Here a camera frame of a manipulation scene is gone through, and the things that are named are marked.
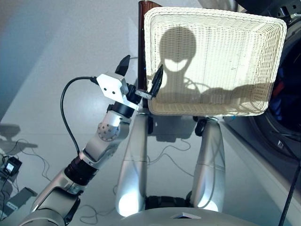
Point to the orange-red garment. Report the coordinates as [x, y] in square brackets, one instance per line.
[278, 87]

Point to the navy blue garment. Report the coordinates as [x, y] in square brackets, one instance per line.
[278, 103]

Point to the pale woven basket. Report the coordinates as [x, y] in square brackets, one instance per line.
[223, 58]

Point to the grey washing machine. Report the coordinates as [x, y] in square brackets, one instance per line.
[289, 131]

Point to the silver robot leg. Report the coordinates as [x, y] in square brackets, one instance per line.
[131, 169]
[209, 169]

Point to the silver robot torso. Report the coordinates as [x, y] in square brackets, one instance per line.
[188, 219]

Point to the black power adapter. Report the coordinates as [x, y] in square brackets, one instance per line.
[11, 166]

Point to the grey flat box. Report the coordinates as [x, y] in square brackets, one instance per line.
[21, 200]

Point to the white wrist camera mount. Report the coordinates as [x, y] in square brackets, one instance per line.
[110, 86]

